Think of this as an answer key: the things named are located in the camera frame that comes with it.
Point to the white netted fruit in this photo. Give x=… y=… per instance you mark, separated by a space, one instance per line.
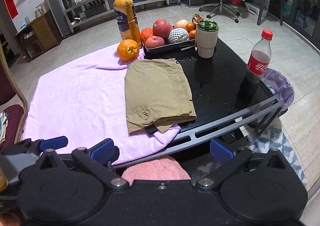
x=178 y=35

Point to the khaki shorts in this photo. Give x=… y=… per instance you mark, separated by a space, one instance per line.
x=157 y=93

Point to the grey tv stand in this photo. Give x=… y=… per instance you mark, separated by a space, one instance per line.
x=90 y=11

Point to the cola bottle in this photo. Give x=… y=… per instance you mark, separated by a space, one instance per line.
x=260 y=57

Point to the large orange fruit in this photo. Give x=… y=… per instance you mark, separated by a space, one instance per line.
x=128 y=50

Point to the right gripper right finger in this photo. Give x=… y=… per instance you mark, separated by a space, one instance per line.
x=231 y=162

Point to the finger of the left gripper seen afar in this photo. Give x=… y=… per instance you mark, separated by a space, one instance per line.
x=53 y=143

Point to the orange juice bottle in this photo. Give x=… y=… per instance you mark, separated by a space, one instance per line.
x=127 y=20

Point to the pink knit garment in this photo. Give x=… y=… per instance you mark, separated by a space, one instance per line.
x=165 y=168

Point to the maroon chair wooden frame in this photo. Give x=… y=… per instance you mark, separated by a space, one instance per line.
x=16 y=114

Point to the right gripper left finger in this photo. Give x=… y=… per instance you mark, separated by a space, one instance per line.
x=97 y=162

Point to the red apple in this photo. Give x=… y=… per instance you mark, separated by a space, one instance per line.
x=162 y=28

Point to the black fruit tray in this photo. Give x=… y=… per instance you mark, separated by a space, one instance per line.
x=177 y=50

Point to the green lid cup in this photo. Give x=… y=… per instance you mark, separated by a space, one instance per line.
x=206 y=38

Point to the grey tower speaker left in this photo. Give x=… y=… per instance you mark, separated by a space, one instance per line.
x=57 y=8

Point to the brown wooden cabinet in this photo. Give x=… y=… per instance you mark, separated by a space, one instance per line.
x=39 y=36

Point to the pile of folded clothes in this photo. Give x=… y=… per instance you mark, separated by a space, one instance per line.
x=4 y=119

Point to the purple bag trash bin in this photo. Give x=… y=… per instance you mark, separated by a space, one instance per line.
x=279 y=85

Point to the pink towel table cover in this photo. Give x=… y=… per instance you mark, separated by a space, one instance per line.
x=84 y=100

